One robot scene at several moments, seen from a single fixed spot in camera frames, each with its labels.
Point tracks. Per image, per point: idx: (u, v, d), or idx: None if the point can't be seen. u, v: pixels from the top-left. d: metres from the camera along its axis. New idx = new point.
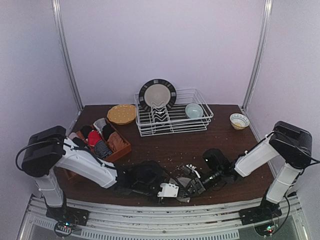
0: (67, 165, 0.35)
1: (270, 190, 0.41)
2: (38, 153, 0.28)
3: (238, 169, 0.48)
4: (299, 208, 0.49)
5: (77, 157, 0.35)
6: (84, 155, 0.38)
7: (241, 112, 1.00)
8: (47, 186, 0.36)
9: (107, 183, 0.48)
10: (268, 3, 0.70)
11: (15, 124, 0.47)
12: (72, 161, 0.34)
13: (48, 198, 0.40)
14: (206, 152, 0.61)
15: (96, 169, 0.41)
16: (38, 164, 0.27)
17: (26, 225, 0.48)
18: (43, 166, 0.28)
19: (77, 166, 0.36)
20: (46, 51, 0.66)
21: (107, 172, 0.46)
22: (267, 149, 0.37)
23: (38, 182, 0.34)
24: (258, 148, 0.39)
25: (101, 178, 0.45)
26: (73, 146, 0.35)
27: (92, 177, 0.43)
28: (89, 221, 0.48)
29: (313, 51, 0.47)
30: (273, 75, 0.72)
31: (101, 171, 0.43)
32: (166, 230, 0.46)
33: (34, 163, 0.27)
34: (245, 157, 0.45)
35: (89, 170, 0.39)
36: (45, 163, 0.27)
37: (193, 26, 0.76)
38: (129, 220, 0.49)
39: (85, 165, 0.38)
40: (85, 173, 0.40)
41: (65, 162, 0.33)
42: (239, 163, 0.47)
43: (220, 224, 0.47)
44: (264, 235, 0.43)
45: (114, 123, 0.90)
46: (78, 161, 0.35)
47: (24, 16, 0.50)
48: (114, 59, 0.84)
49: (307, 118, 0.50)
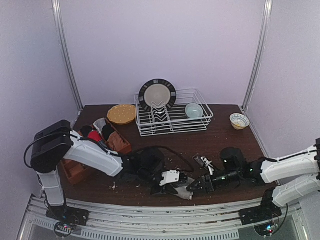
0: (75, 156, 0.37)
1: (280, 194, 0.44)
2: (47, 146, 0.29)
3: (264, 177, 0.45)
4: (299, 208, 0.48)
5: (85, 147, 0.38)
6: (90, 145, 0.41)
7: (241, 112, 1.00)
8: (51, 183, 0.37)
9: (114, 170, 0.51)
10: (268, 3, 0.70)
11: (15, 124, 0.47)
12: (79, 151, 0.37)
13: (49, 196, 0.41)
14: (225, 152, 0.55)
15: (103, 157, 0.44)
16: (48, 157, 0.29)
17: (26, 225, 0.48)
18: (53, 159, 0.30)
19: (86, 155, 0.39)
20: (46, 51, 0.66)
21: (113, 159, 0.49)
22: (308, 167, 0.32)
23: (43, 179, 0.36)
24: (296, 162, 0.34)
25: (108, 166, 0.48)
26: (80, 137, 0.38)
27: (99, 166, 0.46)
28: (89, 221, 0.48)
29: (313, 51, 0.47)
30: (273, 74, 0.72)
31: (107, 158, 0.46)
32: (166, 230, 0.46)
33: (39, 159, 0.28)
34: (277, 167, 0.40)
35: (96, 158, 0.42)
36: (50, 158, 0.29)
37: (193, 26, 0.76)
38: (128, 220, 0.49)
39: (92, 154, 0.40)
40: (94, 162, 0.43)
41: (73, 152, 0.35)
42: (267, 170, 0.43)
43: (220, 224, 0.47)
44: (263, 235, 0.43)
45: (114, 123, 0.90)
46: (85, 151, 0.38)
47: (24, 16, 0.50)
48: (114, 59, 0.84)
49: (307, 118, 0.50)
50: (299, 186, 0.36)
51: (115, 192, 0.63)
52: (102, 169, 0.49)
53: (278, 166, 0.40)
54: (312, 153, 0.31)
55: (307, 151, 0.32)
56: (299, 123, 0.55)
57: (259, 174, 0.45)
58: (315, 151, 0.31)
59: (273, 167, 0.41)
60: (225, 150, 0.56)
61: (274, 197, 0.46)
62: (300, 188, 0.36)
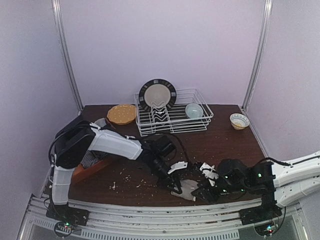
0: (100, 145, 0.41)
1: (284, 196, 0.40)
2: (72, 140, 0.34)
3: (277, 184, 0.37)
4: (299, 208, 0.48)
5: (105, 135, 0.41)
6: (110, 134, 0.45)
7: (241, 112, 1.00)
8: (64, 180, 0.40)
9: (136, 153, 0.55)
10: (268, 3, 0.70)
11: (16, 123, 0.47)
12: (102, 139, 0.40)
13: (56, 193, 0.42)
14: (220, 167, 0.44)
15: (124, 142, 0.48)
16: (74, 150, 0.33)
17: (26, 225, 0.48)
18: (79, 150, 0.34)
19: (107, 143, 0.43)
20: (46, 51, 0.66)
21: (133, 143, 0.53)
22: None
23: (61, 176, 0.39)
24: (308, 166, 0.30)
25: (131, 150, 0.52)
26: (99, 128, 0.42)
27: (122, 151, 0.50)
28: (89, 221, 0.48)
29: (313, 51, 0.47)
30: (273, 75, 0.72)
31: (128, 142, 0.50)
32: (166, 230, 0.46)
33: (69, 153, 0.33)
34: (291, 172, 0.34)
35: (118, 144, 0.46)
36: (78, 149, 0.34)
37: (193, 26, 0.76)
38: (129, 220, 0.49)
39: (113, 141, 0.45)
40: (116, 148, 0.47)
41: (97, 141, 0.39)
42: (279, 176, 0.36)
43: (220, 224, 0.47)
44: (264, 235, 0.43)
45: (114, 123, 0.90)
46: (107, 139, 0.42)
47: (24, 16, 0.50)
48: (114, 59, 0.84)
49: (307, 118, 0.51)
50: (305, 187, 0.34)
51: (115, 192, 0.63)
52: (125, 154, 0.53)
53: (291, 170, 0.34)
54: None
55: None
56: (299, 123, 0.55)
57: (271, 179, 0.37)
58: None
59: (286, 172, 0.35)
60: (219, 165, 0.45)
61: (277, 200, 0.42)
62: (305, 189, 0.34)
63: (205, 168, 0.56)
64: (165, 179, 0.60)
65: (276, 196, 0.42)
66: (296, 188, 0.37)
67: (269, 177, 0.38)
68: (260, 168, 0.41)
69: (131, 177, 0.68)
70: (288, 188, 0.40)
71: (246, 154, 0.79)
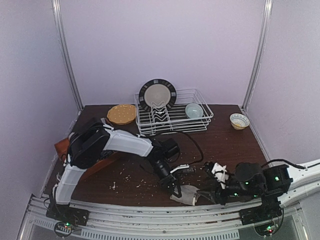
0: (114, 144, 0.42)
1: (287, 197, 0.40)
2: (88, 141, 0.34)
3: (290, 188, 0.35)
4: (299, 208, 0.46)
5: (119, 135, 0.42)
6: (123, 134, 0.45)
7: (241, 112, 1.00)
8: (72, 180, 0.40)
9: (147, 150, 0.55)
10: (268, 3, 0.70)
11: (16, 123, 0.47)
12: (116, 139, 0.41)
13: (62, 193, 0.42)
14: (237, 172, 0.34)
15: (136, 140, 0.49)
16: (91, 150, 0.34)
17: (26, 226, 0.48)
18: (95, 151, 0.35)
19: (121, 142, 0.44)
20: (46, 51, 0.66)
21: (144, 140, 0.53)
22: None
23: (71, 177, 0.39)
24: None
25: (142, 147, 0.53)
26: (112, 128, 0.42)
27: (135, 149, 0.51)
28: (89, 221, 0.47)
29: (313, 51, 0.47)
30: (273, 75, 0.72)
31: (139, 140, 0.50)
32: (166, 230, 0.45)
33: (85, 153, 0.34)
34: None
35: (130, 142, 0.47)
36: (94, 150, 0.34)
37: (193, 26, 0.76)
38: (129, 220, 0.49)
39: (127, 140, 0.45)
40: (128, 146, 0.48)
41: (112, 141, 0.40)
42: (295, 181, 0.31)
43: (220, 224, 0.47)
44: (264, 235, 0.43)
45: (113, 123, 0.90)
46: (121, 138, 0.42)
47: (24, 15, 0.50)
48: (114, 59, 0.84)
49: (308, 117, 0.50)
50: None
51: (115, 192, 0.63)
52: (136, 152, 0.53)
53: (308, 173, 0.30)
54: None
55: None
56: (300, 123, 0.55)
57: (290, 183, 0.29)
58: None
59: (302, 176, 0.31)
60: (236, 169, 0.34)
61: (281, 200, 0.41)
62: None
63: (217, 170, 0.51)
64: (166, 178, 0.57)
65: (280, 197, 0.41)
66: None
67: (287, 180, 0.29)
68: (277, 170, 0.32)
69: (131, 177, 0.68)
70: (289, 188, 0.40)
71: (246, 154, 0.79)
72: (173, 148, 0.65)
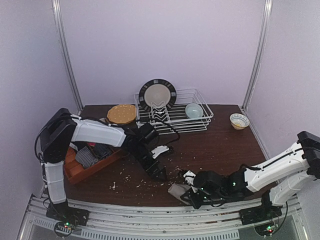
0: (83, 134, 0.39)
1: (277, 197, 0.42)
2: (55, 132, 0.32)
3: (252, 187, 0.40)
4: (299, 208, 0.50)
5: (87, 124, 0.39)
6: (91, 122, 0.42)
7: (241, 112, 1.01)
8: (56, 177, 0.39)
9: (119, 139, 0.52)
10: (268, 3, 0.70)
11: (16, 123, 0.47)
12: (84, 128, 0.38)
13: (52, 192, 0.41)
14: (198, 178, 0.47)
15: (106, 129, 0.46)
16: (59, 142, 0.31)
17: (26, 225, 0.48)
18: (64, 142, 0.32)
19: (90, 132, 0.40)
20: (47, 51, 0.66)
21: (115, 129, 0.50)
22: (296, 167, 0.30)
23: (50, 174, 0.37)
24: (280, 165, 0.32)
25: (114, 137, 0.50)
26: (80, 118, 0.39)
27: (106, 140, 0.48)
28: (89, 221, 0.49)
29: (313, 51, 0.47)
30: (273, 74, 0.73)
31: (110, 129, 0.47)
32: (166, 230, 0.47)
33: (53, 145, 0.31)
34: (263, 175, 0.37)
35: (100, 132, 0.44)
36: (63, 141, 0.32)
37: (192, 27, 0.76)
38: (129, 220, 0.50)
39: (97, 129, 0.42)
40: (99, 137, 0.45)
41: (79, 131, 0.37)
42: (253, 181, 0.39)
43: (220, 224, 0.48)
44: (264, 235, 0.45)
45: (113, 123, 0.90)
46: (89, 127, 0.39)
47: (24, 16, 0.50)
48: (114, 59, 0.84)
49: (307, 117, 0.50)
50: (292, 184, 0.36)
51: (115, 192, 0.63)
52: (109, 143, 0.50)
53: (262, 174, 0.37)
54: (299, 152, 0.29)
55: (293, 151, 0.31)
56: (299, 122, 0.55)
57: (245, 186, 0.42)
58: (301, 150, 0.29)
59: (258, 177, 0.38)
60: (197, 177, 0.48)
61: (272, 199, 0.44)
62: (294, 186, 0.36)
63: (188, 175, 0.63)
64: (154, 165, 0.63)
65: (271, 197, 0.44)
66: (284, 187, 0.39)
67: (242, 184, 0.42)
68: (236, 177, 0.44)
69: (131, 178, 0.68)
70: (279, 187, 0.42)
71: (245, 154, 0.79)
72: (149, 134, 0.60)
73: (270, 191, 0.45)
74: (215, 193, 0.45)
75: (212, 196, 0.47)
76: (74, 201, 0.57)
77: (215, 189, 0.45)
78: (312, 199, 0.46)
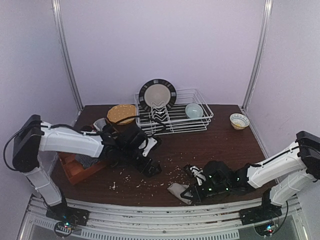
0: (51, 145, 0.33)
1: (276, 195, 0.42)
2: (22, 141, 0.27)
3: (253, 183, 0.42)
4: (299, 208, 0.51)
5: (57, 134, 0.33)
6: (62, 130, 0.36)
7: (241, 112, 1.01)
8: (41, 182, 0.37)
9: (96, 150, 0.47)
10: (268, 3, 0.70)
11: (16, 122, 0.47)
12: (53, 138, 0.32)
13: (45, 195, 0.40)
14: (207, 168, 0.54)
15: (81, 139, 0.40)
16: (25, 152, 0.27)
17: (26, 225, 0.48)
18: (32, 153, 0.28)
19: (61, 143, 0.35)
20: (46, 51, 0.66)
21: (92, 138, 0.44)
22: (293, 165, 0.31)
23: (32, 180, 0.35)
24: (278, 163, 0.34)
25: (90, 147, 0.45)
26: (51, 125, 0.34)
27: (81, 150, 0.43)
28: (89, 221, 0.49)
29: (313, 51, 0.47)
30: (273, 74, 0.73)
31: (85, 140, 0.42)
32: (166, 230, 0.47)
33: (20, 156, 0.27)
34: (263, 171, 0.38)
35: (74, 142, 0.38)
36: (30, 151, 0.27)
37: (192, 26, 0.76)
38: (129, 220, 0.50)
39: (69, 140, 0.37)
40: (72, 147, 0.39)
41: (46, 141, 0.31)
42: (254, 177, 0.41)
43: (220, 224, 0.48)
44: (264, 235, 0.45)
45: (114, 123, 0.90)
46: (60, 136, 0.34)
47: (24, 16, 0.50)
48: (114, 59, 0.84)
49: (307, 117, 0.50)
50: (292, 183, 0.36)
51: (115, 192, 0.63)
52: (84, 153, 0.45)
53: (262, 170, 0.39)
54: (295, 150, 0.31)
55: (290, 149, 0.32)
56: (299, 123, 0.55)
57: (246, 180, 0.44)
58: (297, 148, 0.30)
59: (259, 173, 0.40)
60: (206, 167, 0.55)
61: (271, 198, 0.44)
62: (293, 184, 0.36)
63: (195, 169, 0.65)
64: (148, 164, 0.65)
65: (271, 196, 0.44)
66: (284, 185, 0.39)
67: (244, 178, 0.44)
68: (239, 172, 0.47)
69: (131, 178, 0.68)
70: (279, 186, 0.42)
71: (245, 154, 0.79)
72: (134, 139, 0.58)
73: (270, 190, 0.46)
74: (220, 183, 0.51)
75: (218, 188, 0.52)
76: (72, 201, 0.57)
77: (221, 179, 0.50)
78: (312, 199, 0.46)
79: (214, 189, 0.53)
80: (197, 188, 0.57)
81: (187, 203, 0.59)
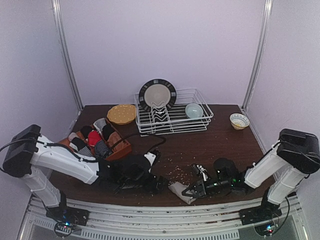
0: (44, 162, 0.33)
1: (272, 192, 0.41)
2: (13, 152, 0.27)
3: (249, 183, 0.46)
4: (299, 208, 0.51)
5: (52, 153, 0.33)
6: (60, 151, 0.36)
7: (241, 112, 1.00)
8: (35, 186, 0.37)
9: (89, 178, 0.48)
10: (268, 3, 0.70)
11: (16, 122, 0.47)
12: (46, 158, 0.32)
13: (42, 198, 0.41)
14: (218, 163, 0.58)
15: (75, 164, 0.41)
16: (13, 164, 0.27)
17: (26, 226, 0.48)
18: (19, 166, 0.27)
19: (55, 163, 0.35)
20: (46, 51, 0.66)
21: (87, 166, 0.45)
22: (276, 160, 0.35)
23: (27, 183, 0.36)
24: (266, 160, 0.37)
25: (83, 173, 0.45)
26: (47, 142, 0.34)
27: (74, 174, 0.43)
28: (89, 221, 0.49)
29: (313, 51, 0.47)
30: (273, 74, 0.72)
31: (80, 166, 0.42)
32: (166, 230, 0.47)
33: (8, 165, 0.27)
34: (255, 170, 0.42)
35: (67, 166, 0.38)
36: (18, 163, 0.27)
37: (192, 26, 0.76)
38: (129, 220, 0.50)
39: (64, 162, 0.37)
40: (65, 170, 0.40)
41: (39, 159, 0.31)
42: (249, 177, 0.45)
43: (220, 224, 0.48)
44: (264, 235, 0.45)
45: (114, 123, 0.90)
46: (54, 158, 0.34)
47: (24, 16, 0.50)
48: (114, 59, 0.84)
49: (307, 117, 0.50)
50: (284, 180, 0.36)
51: (115, 192, 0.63)
52: (77, 177, 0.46)
53: (254, 170, 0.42)
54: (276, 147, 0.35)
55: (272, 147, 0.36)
56: (299, 123, 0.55)
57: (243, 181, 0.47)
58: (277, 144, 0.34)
59: (252, 173, 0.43)
60: (216, 161, 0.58)
61: (267, 196, 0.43)
62: (284, 180, 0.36)
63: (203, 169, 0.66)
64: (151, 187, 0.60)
65: (268, 194, 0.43)
66: (277, 182, 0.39)
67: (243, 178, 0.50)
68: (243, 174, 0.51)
69: None
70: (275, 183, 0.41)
71: (245, 154, 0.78)
72: (129, 172, 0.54)
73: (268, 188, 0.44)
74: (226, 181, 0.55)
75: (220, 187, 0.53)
76: (72, 201, 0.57)
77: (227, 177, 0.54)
78: (311, 199, 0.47)
79: (216, 187, 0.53)
80: (203, 186, 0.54)
81: (188, 202, 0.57)
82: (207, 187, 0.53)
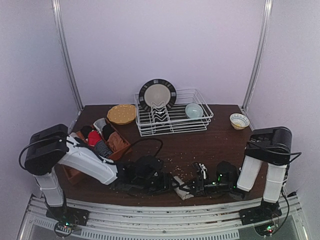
0: (72, 162, 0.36)
1: (266, 192, 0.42)
2: (44, 148, 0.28)
3: (241, 187, 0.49)
4: (299, 208, 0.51)
5: (80, 154, 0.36)
6: (86, 152, 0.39)
7: (241, 112, 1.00)
8: (47, 185, 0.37)
9: (108, 179, 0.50)
10: (268, 3, 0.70)
11: (15, 123, 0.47)
12: (76, 157, 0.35)
13: (49, 197, 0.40)
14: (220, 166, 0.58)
15: (97, 164, 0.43)
16: (42, 160, 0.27)
17: (26, 226, 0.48)
18: (47, 162, 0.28)
19: (81, 162, 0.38)
20: (46, 51, 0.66)
21: (106, 166, 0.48)
22: (252, 160, 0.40)
23: (41, 182, 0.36)
24: (245, 162, 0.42)
25: (103, 174, 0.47)
26: (76, 143, 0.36)
27: (94, 174, 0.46)
28: (89, 221, 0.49)
29: (313, 51, 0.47)
30: (273, 74, 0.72)
31: (101, 166, 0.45)
32: (166, 230, 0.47)
33: (35, 161, 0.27)
34: (241, 174, 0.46)
35: (92, 166, 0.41)
36: (47, 160, 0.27)
37: (192, 26, 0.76)
38: (129, 220, 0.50)
39: (88, 162, 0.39)
40: (88, 170, 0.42)
41: (68, 158, 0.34)
42: (239, 182, 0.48)
43: (220, 224, 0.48)
44: (263, 235, 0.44)
45: (113, 123, 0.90)
46: (82, 157, 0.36)
47: (24, 16, 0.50)
48: (114, 59, 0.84)
49: (306, 117, 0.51)
50: (270, 176, 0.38)
51: (116, 192, 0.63)
52: (96, 177, 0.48)
53: (241, 173, 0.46)
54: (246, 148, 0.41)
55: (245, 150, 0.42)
56: (299, 123, 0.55)
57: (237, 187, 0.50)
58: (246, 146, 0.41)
59: (241, 177, 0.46)
60: (220, 165, 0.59)
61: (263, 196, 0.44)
62: (270, 176, 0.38)
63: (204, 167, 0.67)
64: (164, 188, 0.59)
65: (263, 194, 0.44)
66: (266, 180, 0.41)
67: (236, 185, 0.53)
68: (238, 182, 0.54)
69: None
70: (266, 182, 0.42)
71: None
72: (141, 170, 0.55)
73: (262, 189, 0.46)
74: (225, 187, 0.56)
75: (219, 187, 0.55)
76: (73, 201, 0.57)
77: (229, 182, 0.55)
78: (311, 199, 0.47)
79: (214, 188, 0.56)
80: (203, 183, 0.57)
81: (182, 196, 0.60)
82: (207, 185, 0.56)
